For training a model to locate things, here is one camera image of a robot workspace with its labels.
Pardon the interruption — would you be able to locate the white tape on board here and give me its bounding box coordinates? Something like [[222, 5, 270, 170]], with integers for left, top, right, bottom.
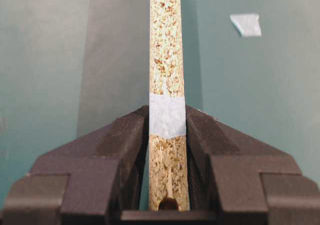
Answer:
[[149, 93, 186, 139]]

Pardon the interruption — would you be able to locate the white particle board plank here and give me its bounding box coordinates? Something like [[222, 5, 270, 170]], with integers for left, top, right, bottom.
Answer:
[[148, 0, 190, 211]]

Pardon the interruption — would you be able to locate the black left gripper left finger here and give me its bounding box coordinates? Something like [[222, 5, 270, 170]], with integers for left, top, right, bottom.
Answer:
[[2, 105, 149, 225]]

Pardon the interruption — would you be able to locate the blue tape marker far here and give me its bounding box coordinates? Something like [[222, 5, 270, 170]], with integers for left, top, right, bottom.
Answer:
[[230, 13, 262, 37]]

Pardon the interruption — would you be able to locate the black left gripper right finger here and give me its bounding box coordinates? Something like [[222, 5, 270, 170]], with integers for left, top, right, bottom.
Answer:
[[186, 106, 320, 225]]

